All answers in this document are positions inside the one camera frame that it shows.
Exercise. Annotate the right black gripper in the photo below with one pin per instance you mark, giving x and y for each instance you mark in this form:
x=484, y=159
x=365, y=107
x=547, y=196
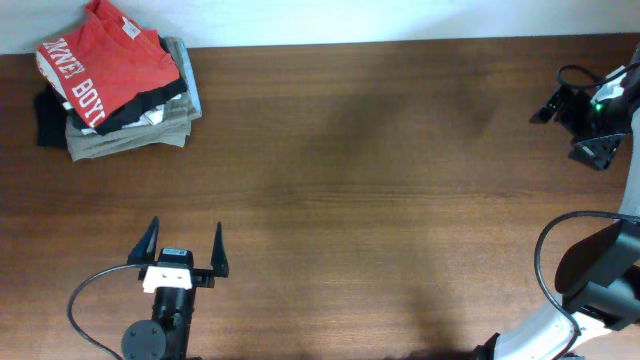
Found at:
x=594, y=154

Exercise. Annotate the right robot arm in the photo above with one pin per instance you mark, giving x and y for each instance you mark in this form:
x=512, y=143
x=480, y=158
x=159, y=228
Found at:
x=596, y=288

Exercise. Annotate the khaki folded garment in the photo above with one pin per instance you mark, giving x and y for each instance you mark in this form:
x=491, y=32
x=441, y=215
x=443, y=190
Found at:
x=168, y=124

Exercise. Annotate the orange red t-shirt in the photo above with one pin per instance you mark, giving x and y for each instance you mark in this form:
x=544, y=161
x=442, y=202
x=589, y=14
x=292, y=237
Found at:
x=110, y=70

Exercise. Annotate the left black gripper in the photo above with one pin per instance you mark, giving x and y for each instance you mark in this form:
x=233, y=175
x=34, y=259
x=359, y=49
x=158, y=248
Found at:
x=219, y=262

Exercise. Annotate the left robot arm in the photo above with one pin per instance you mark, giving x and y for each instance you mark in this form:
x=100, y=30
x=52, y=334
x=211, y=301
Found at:
x=165, y=335

